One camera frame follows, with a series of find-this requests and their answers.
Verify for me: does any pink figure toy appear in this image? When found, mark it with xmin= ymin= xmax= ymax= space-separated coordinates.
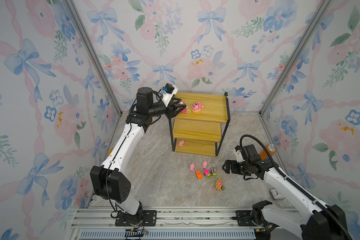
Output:
xmin=181 ymin=102 xmax=188 ymax=114

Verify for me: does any pink yellow doll toy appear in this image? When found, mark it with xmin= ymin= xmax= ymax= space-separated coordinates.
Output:
xmin=216 ymin=179 xmax=225 ymax=191

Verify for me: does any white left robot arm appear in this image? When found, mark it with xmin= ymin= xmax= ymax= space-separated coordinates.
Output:
xmin=90 ymin=84 xmax=186 ymax=217

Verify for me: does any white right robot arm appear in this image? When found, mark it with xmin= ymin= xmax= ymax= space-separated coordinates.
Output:
xmin=222 ymin=145 xmax=351 ymax=240

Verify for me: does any small card packet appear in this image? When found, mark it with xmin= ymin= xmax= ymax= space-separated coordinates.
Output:
xmin=270 ymin=189 xmax=285 ymax=200

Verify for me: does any green pink toy truck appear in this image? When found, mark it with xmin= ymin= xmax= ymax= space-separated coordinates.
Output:
xmin=204 ymin=169 xmax=212 ymax=179

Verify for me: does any orange toy car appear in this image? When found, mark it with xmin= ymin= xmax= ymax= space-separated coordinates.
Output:
xmin=196 ymin=170 xmax=203 ymax=179

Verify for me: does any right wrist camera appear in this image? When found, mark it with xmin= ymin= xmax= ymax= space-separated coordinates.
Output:
xmin=234 ymin=146 xmax=244 ymax=163

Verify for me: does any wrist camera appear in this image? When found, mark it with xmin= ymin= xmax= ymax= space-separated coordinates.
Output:
xmin=161 ymin=84 xmax=179 ymax=107
xmin=234 ymin=146 xmax=244 ymax=163

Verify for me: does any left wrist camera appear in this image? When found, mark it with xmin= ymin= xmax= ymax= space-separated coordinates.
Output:
xmin=161 ymin=84 xmax=179 ymax=107

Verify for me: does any black cable conduit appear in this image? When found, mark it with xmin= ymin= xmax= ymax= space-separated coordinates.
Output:
xmin=239 ymin=134 xmax=353 ymax=240

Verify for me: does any wooden shelf with black frame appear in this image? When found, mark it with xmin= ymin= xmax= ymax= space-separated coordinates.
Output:
xmin=169 ymin=92 xmax=231 ymax=157

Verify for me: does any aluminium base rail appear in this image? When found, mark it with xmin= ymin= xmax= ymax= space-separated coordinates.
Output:
xmin=67 ymin=206 xmax=301 ymax=240

